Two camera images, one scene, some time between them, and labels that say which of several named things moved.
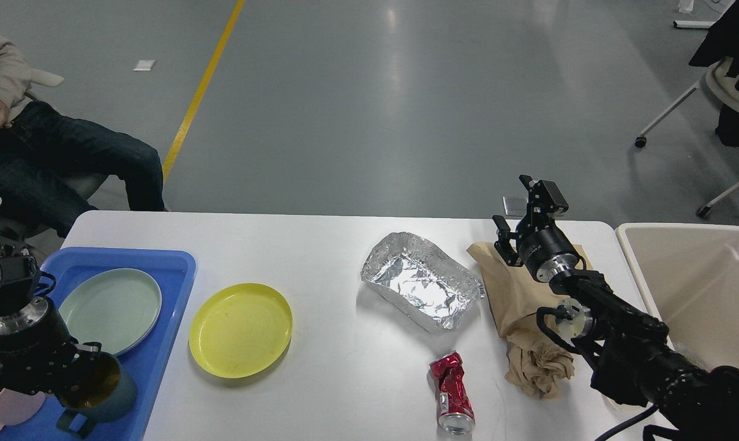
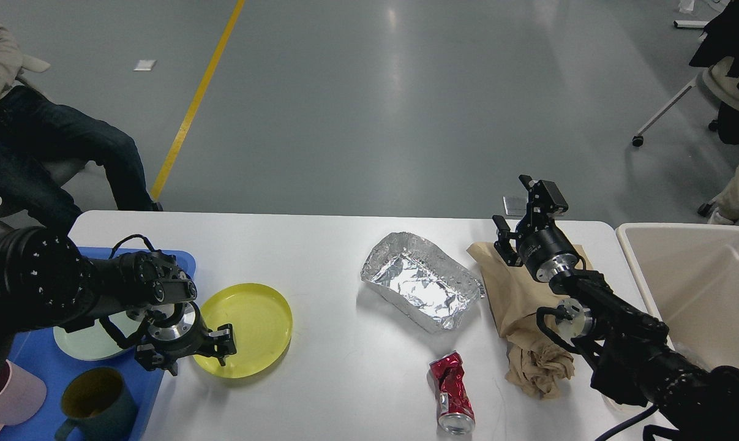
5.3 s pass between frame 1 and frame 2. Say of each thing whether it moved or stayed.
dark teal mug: moved
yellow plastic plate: stayed
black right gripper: stayed
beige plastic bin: stayed
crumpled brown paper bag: stayed
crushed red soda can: stayed
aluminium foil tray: stayed
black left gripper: moved
